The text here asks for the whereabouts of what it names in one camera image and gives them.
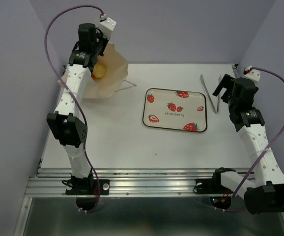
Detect metal tongs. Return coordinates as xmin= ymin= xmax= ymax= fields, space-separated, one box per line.
xmin=200 ymin=74 xmax=220 ymax=114

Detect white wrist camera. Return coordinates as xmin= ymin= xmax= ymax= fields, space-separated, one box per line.
xmin=98 ymin=16 xmax=117 ymax=40
xmin=243 ymin=66 xmax=261 ymax=84

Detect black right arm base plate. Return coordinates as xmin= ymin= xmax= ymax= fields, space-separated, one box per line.
xmin=194 ymin=178 xmax=233 ymax=195

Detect purple cable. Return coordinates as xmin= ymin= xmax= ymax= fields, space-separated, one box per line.
xmin=45 ymin=5 xmax=106 ymax=214
xmin=198 ymin=66 xmax=284 ymax=212

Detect aluminium front frame rails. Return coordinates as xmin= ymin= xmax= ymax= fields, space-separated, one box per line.
xmin=25 ymin=168 xmax=215 ymax=198

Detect fake round bread roll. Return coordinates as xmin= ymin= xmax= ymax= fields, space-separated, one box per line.
xmin=91 ymin=63 xmax=107 ymax=80

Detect beige paper bag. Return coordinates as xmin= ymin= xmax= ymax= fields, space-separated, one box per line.
xmin=57 ymin=42 xmax=137 ymax=100

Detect aluminium table edge rail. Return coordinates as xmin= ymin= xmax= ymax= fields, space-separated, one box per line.
xmin=232 ymin=64 xmax=239 ymax=78

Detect strawberry print tray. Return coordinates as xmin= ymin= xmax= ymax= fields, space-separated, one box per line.
xmin=142 ymin=88 xmax=208 ymax=133

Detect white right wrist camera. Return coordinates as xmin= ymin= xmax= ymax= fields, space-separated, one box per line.
xmin=243 ymin=66 xmax=261 ymax=84

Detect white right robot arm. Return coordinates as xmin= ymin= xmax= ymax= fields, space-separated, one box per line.
xmin=211 ymin=74 xmax=284 ymax=214

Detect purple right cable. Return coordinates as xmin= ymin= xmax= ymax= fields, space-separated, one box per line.
xmin=198 ymin=66 xmax=284 ymax=212

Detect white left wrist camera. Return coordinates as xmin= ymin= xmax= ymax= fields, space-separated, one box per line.
xmin=98 ymin=16 xmax=117 ymax=40

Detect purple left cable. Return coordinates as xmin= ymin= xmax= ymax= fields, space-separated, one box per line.
xmin=45 ymin=5 xmax=106 ymax=214

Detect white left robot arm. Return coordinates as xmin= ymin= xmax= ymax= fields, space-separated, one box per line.
xmin=47 ymin=23 xmax=108 ymax=195

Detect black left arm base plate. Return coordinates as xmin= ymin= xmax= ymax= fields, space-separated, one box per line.
xmin=61 ymin=177 xmax=110 ymax=196

